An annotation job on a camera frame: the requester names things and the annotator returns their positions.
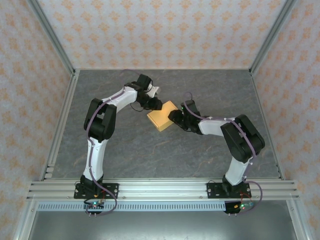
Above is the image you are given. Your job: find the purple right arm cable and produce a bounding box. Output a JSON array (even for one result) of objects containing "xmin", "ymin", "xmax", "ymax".
[{"xmin": 183, "ymin": 91, "xmax": 263, "ymax": 216}]

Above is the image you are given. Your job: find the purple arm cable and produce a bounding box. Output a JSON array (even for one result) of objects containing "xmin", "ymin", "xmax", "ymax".
[
  {"xmin": 86, "ymin": 69, "xmax": 155, "ymax": 218},
  {"xmin": 183, "ymin": 91, "xmax": 263, "ymax": 216}
]

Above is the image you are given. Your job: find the aluminium frame post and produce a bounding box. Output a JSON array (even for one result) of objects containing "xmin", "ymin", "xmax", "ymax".
[
  {"xmin": 26, "ymin": 0, "xmax": 77, "ymax": 76},
  {"xmin": 249, "ymin": 0, "xmax": 298, "ymax": 76}
]

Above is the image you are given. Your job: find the aluminium side rail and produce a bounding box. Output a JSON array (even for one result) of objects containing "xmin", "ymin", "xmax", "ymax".
[
  {"xmin": 39, "ymin": 69, "xmax": 81, "ymax": 181},
  {"xmin": 249, "ymin": 71, "xmax": 285, "ymax": 181}
]

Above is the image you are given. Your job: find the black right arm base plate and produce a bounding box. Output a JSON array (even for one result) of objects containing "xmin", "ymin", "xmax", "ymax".
[{"xmin": 206, "ymin": 182, "xmax": 251, "ymax": 200}]

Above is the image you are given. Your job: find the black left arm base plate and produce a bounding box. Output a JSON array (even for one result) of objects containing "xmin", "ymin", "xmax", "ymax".
[{"xmin": 73, "ymin": 183, "xmax": 120, "ymax": 200}]

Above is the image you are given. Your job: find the aluminium mounting beam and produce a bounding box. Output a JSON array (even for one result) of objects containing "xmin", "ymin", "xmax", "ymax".
[{"xmin": 26, "ymin": 178, "xmax": 300, "ymax": 201}]

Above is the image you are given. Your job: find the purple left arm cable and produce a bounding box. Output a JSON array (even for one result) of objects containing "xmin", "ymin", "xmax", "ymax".
[{"xmin": 86, "ymin": 69, "xmax": 155, "ymax": 218}]

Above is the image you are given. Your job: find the yellow paper box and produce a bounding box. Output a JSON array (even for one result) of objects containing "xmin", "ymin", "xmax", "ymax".
[{"xmin": 146, "ymin": 100, "xmax": 179, "ymax": 133}]

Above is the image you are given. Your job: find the slotted grey cable tray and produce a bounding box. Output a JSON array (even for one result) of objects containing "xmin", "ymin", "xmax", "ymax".
[{"xmin": 36, "ymin": 201, "xmax": 293, "ymax": 212}]

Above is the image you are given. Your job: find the grey metal panel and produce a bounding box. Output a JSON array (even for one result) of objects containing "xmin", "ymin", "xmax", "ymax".
[{"xmin": 26, "ymin": 211, "xmax": 296, "ymax": 240}]

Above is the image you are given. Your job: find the aluminium frame leg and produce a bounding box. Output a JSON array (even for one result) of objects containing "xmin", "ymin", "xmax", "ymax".
[
  {"xmin": 13, "ymin": 199, "xmax": 38, "ymax": 240},
  {"xmin": 286, "ymin": 199, "xmax": 307, "ymax": 240}
]

